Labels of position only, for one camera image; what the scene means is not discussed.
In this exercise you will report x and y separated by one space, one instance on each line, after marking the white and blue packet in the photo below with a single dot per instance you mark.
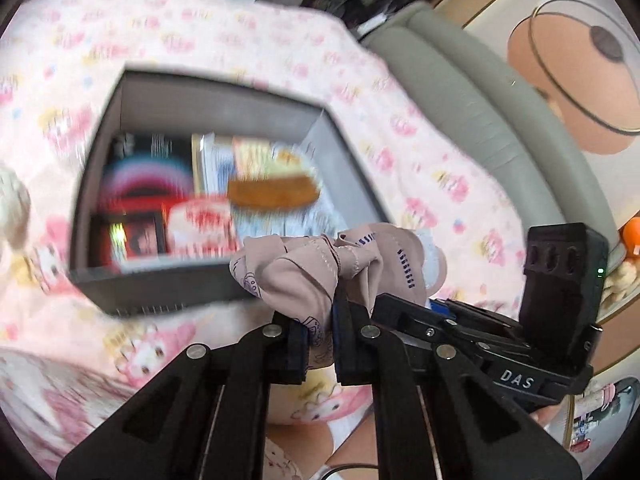
217 165

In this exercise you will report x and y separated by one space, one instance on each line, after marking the pink printed blanket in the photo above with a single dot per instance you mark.
200 25

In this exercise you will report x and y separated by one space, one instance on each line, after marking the beige printed cloth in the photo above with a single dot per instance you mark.
295 275

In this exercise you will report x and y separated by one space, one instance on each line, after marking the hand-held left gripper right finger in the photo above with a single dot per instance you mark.
345 355

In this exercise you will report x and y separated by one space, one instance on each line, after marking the black storage box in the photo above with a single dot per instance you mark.
200 105

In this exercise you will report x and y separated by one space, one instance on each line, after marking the black box with pink arcs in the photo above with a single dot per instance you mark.
145 170

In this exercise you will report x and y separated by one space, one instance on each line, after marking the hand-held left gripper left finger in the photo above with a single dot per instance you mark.
297 355

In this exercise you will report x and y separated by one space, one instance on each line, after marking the orange round object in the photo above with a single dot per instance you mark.
632 237

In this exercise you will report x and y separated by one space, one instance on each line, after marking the brown oblong comb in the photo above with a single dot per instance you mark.
275 192

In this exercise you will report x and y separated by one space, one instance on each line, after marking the grey padded sofa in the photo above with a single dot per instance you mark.
475 110

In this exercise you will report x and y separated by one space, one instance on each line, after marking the pink and white packet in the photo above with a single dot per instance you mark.
202 225

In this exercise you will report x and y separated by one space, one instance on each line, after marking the black square display frame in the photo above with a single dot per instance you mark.
140 237

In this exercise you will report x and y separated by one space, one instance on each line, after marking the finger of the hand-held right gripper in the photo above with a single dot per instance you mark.
410 317
442 307

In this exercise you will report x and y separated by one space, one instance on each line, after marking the white plush toy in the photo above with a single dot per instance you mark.
12 205

